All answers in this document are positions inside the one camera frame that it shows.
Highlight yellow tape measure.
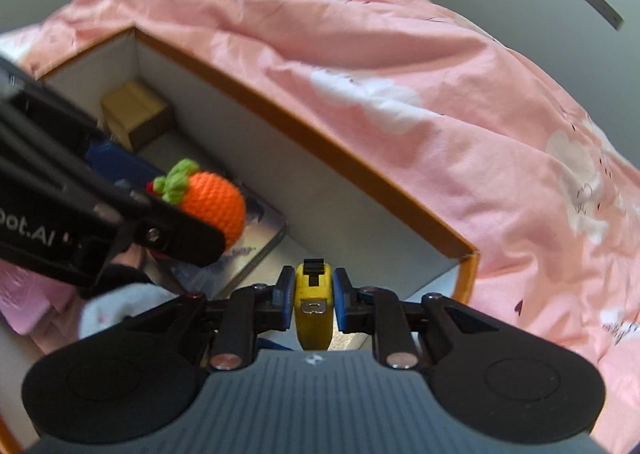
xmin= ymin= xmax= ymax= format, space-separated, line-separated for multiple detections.
xmin=294 ymin=258 xmax=333 ymax=352

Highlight orange crochet fruit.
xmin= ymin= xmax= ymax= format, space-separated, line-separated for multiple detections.
xmin=152 ymin=159 xmax=247 ymax=250

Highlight pink printed blanket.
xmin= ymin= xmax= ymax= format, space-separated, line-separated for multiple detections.
xmin=0 ymin=0 xmax=640 ymax=450

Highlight orange cardboard box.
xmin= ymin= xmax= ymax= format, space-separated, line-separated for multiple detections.
xmin=0 ymin=24 xmax=481 ymax=454

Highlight brown cardboard box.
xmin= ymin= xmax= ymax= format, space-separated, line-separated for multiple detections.
xmin=100 ymin=81 xmax=176 ymax=152

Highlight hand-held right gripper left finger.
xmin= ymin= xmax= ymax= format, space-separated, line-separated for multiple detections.
xmin=122 ymin=265 xmax=297 ymax=370

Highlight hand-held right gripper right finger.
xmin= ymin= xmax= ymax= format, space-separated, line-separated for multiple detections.
xmin=332 ymin=266 xmax=501 ymax=370

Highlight black and white panda plush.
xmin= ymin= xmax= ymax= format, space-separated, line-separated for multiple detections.
xmin=79 ymin=246 xmax=188 ymax=342

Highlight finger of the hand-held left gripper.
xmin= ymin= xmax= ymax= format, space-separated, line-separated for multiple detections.
xmin=0 ymin=56 xmax=169 ymax=186
xmin=75 ymin=185 xmax=227 ymax=298

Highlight pink mini backpack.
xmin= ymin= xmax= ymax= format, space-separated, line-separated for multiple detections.
xmin=0 ymin=259 xmax=86 ymax=355

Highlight photo book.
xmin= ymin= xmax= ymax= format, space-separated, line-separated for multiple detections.
xmin=160 ymin=184 xmax=288 ymax=300

